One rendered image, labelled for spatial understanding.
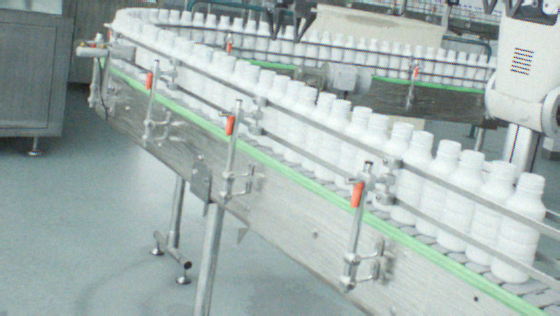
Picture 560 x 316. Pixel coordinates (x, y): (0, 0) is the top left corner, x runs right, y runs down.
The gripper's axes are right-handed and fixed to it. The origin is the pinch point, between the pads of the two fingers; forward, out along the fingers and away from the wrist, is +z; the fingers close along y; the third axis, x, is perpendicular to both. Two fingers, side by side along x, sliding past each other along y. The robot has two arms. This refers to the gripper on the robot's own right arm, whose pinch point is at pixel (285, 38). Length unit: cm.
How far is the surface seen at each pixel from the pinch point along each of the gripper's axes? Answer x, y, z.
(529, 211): 73, 1, 14
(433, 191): 54, 1, 17
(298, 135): 13.4, 1.4, 18.9
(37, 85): -305, -35, 77
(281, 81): 1.0, -0.3, 9.7
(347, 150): 30.0, 1.3, 17.3
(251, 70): -10.8, 0.6, 9.6
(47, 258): -161, -7, 125
